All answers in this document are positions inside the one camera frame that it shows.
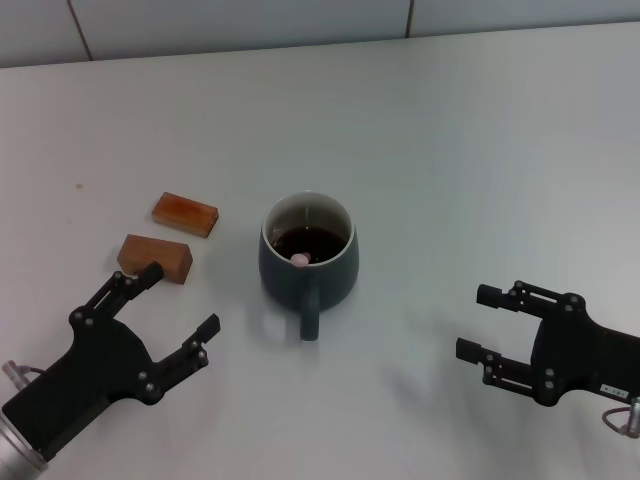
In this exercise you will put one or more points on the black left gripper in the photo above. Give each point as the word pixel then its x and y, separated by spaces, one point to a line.
pixel 95 365

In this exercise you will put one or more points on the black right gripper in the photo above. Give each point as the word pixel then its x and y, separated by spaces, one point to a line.
pixel 585 355

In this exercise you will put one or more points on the grey ceramic cup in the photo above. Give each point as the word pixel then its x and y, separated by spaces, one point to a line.
pixel 310 287

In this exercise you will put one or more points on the arched wooden block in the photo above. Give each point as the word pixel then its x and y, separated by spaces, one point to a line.
pixel 172 257

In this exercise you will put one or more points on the flat wooden block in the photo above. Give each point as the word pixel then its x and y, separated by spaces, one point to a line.
pixel 185 214

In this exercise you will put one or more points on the dark coffee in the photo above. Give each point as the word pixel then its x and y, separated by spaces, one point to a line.
pixel 310 240

